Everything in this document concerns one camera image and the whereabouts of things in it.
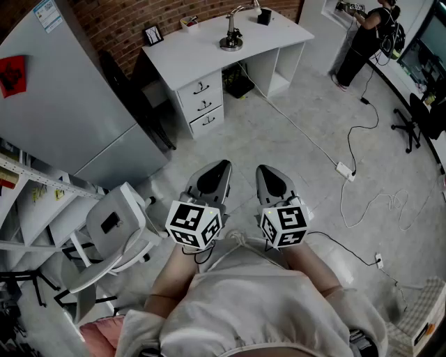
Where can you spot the white plug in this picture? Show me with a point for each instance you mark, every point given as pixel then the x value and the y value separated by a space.
pixel 379 260

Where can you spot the black power adapter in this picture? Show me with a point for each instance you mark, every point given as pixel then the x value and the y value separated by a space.
pixel 364 100

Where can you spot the white desk with drawers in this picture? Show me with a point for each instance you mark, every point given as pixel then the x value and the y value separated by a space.
pixel 195 55

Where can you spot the chrome desk lamp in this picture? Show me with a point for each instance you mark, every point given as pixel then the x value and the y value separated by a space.
pixel 231 43

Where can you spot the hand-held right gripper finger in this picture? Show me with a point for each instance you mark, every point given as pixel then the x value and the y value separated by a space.
pixel 282 190
pixel 263 188

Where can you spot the person's left forearm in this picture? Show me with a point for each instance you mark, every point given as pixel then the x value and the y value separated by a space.
pixel 174 279

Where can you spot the person's white top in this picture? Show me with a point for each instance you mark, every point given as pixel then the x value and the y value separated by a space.
pixel 251 300

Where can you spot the black office chair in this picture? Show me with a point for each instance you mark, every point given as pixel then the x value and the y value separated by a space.
pixel 418 115

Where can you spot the large dark monitor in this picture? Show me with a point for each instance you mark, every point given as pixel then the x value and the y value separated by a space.
pixel 425 52

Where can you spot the white power strip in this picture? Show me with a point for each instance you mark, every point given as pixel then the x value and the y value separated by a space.
pixel 345 171

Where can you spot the person's right forearm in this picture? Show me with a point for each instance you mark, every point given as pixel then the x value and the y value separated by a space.
pixel 313 268

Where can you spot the black phone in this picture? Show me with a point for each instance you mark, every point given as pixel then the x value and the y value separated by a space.
pixel 110 222

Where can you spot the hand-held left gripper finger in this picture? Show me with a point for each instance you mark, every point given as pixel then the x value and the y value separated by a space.
pixel 223 184
pixel 199 183

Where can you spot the grey refrigerator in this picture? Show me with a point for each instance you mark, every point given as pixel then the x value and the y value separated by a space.
pixel 69 104

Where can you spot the grey black waist pack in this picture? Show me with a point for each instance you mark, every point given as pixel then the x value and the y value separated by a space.
pixel 362 343

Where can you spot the white cardboard box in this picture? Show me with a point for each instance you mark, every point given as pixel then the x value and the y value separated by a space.
pixel 432 327

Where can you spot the white drawer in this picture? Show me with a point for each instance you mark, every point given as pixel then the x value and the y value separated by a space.
pixel 209 82
pixel 216 125
pixel 214 99

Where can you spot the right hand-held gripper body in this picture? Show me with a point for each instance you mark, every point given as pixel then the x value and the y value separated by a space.
pixel 285 226

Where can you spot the black picture frame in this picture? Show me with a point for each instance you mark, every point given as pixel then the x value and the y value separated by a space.
pixel 153 35

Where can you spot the white office chair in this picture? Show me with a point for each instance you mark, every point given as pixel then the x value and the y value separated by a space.
pixel 115 223

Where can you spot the black metal stand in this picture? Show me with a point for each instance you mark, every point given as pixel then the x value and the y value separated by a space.
pixel 35 279

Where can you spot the blue white label sticker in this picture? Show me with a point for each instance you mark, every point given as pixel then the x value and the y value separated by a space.
pixel 48 15

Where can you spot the red paper decoration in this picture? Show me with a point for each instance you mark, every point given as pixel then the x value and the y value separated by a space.
pixel 12 76

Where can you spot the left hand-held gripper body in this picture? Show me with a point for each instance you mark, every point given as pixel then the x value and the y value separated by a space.
pixel 190 223

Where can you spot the white shelf rack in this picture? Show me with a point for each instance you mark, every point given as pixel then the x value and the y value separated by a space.
pixel 35 216

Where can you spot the pink cloth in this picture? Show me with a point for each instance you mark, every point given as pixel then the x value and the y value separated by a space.
pixel 101 334

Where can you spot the checkered cloth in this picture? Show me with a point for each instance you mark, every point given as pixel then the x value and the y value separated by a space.
pixel 418 310

